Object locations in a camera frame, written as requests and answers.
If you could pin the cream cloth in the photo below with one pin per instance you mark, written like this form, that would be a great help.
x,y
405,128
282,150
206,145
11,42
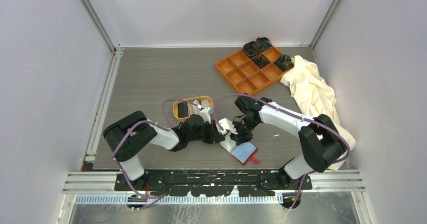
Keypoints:
x,y
313,95

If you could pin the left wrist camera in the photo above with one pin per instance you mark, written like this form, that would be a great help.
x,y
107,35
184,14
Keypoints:
x,y
206,114

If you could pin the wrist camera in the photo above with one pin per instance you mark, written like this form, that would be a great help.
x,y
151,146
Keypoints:
x,y
206,114
225,126

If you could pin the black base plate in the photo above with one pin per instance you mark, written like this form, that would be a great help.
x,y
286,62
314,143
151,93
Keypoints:
x,y
213,183

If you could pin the black card in tray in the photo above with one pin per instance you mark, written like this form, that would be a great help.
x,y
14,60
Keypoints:
x,y
182,110

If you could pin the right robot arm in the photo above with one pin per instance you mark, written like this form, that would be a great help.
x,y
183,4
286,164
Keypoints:
x,y
320,142

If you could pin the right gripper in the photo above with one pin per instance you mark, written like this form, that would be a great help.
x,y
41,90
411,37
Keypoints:
x,y
240,137

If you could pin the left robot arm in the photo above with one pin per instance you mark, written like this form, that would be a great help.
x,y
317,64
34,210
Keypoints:
x,y
128,136

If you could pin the oval wooden card tray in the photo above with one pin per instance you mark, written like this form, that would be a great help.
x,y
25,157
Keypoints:
x,y
194,104

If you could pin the orange compartment tray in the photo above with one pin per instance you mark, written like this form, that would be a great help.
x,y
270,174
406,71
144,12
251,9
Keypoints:
x,y
243,76

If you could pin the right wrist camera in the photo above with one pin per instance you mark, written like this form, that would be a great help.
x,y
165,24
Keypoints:
x,y
225,126

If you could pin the dark camouflage rolled sock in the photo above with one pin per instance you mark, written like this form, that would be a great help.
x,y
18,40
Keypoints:
x,y
284,62

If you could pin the dark rolled sock in tray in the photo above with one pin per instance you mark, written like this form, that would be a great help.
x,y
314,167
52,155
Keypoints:
x,y
260,61

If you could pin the red card holder wallet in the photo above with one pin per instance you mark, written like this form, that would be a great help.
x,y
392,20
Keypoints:
x,y
243,152

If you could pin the dark green rolled sock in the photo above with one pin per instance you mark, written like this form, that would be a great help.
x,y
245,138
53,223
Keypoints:
x,y
264,43

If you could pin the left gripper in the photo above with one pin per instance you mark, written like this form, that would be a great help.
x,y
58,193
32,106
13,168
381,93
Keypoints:
x,y
214,136

